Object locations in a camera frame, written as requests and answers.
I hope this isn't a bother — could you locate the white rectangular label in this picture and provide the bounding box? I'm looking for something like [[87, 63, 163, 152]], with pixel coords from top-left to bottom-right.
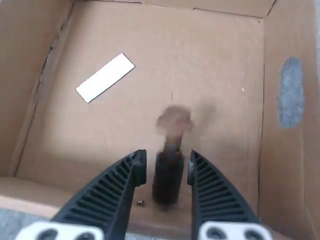
[[75, 52, 136, 103]]

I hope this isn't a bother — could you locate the bolt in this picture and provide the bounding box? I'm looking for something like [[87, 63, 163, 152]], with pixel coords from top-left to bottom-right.
[[151, 104, 196, 205]]

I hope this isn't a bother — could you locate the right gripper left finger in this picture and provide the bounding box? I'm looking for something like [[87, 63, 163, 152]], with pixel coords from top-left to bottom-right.
[[15, 148, 147, 240]]

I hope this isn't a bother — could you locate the cardboard box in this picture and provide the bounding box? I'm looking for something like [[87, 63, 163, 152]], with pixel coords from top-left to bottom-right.
[[0, 0, 320, 240]]

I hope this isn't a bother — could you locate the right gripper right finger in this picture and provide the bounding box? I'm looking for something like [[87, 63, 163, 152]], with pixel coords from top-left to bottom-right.
[[186, 149, 274, 240]]

